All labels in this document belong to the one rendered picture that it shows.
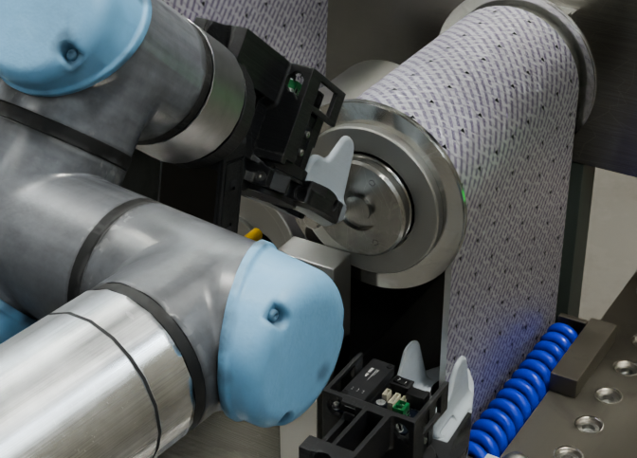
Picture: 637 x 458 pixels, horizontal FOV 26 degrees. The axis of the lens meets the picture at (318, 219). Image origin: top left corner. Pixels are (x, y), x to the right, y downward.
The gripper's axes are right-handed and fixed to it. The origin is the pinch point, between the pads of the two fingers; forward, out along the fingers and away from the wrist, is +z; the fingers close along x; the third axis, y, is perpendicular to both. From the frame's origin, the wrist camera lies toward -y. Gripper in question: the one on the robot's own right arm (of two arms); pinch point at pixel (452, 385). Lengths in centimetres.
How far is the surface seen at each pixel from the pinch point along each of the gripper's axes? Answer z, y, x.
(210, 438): 4.2, -19.0, 26.2
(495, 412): 4.2, -4.7, -2.0
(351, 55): 30.0, 10.5, 26.0
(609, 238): 207, -109, 51
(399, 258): -3.5, 12.3, 3.2
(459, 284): -0.5, 9.5, -0.3
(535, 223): 14.1, 7.4, -0.3
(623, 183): 236, -109, 58
